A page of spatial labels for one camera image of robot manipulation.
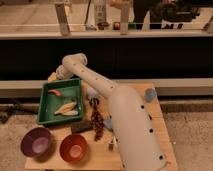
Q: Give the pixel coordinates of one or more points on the light blue cloth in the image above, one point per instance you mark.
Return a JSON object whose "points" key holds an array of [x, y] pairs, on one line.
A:
{"points": [[92, 93]]}

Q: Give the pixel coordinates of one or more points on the red orange bowl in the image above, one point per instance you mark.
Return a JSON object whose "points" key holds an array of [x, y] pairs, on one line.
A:
{"points": [[73, 148]]}

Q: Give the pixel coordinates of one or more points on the grey post left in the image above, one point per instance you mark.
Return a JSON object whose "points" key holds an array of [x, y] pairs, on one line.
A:
{"points": [[62, 19]]}

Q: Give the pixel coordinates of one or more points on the red orange pepper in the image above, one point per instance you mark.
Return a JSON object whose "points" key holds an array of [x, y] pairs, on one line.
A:
{"points": [[55, 92]]}

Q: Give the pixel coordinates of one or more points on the blue sponge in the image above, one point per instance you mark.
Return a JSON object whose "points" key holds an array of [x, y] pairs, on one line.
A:
{"points": [[108, 124]]}

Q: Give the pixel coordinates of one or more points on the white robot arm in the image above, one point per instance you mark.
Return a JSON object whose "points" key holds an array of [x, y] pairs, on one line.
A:
{"points": [[137, 141]]}

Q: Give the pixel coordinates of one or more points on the blue grey cup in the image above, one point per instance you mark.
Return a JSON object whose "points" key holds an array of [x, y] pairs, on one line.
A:
{"points": [[150, 94]]}

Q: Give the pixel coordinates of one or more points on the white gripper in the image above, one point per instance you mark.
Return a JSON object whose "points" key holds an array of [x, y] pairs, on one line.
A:
{"points": [[61, 73]]}

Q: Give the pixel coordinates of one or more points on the green plastic tray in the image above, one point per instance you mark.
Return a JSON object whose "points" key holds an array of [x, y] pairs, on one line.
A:
{"points": [[49, 103]]}

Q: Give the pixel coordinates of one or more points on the metal fork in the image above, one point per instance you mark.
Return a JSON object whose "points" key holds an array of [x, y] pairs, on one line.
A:
{"points": [[111, 143]]}

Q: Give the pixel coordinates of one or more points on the dark brown grape bunch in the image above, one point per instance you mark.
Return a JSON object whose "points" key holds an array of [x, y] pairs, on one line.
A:
{"points": [[96, 119]]}

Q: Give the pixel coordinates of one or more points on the purple bowl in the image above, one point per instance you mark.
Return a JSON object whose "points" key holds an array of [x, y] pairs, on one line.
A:
{"points": [[36, 142]]}

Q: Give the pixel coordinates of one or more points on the grey post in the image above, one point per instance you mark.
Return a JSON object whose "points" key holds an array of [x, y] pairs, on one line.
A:
{"points": [[124, 17], [62, 19]]}

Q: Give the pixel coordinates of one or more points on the grey post right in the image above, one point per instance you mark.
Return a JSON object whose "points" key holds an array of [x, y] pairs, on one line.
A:
{"points": [[124, 17]]}

